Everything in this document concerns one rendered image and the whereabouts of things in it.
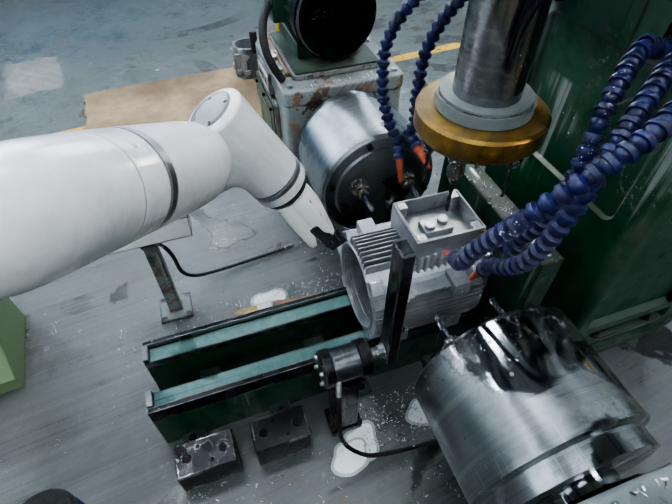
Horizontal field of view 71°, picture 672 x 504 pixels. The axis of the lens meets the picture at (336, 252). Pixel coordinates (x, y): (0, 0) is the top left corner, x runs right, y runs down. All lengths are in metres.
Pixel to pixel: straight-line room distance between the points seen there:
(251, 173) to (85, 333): 0.66
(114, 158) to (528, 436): 0.50
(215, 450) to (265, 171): 0.49
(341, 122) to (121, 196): 0.68
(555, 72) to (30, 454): 1.11
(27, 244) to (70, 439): 0.77
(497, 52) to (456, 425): 0.45
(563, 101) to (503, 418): 0.50
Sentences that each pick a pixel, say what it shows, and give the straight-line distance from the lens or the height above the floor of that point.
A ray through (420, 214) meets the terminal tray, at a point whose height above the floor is 1.12.
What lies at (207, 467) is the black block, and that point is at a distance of 0.87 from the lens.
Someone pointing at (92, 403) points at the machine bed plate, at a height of 0.80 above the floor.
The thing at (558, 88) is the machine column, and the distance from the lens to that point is 0.87.
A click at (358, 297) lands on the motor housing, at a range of 0.90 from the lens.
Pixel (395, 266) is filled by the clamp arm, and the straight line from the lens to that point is 0.59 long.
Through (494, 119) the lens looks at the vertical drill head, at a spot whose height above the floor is 1.35.
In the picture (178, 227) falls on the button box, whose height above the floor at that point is 1.06.
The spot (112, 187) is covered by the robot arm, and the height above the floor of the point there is 1.47.
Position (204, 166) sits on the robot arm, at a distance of 0.45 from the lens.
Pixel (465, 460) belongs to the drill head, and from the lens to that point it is 0.65.
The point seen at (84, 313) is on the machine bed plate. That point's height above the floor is 0.80.
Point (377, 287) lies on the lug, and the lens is 0.74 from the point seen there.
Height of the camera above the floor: 1.67
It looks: 47 degrees down
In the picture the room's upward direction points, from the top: straight up
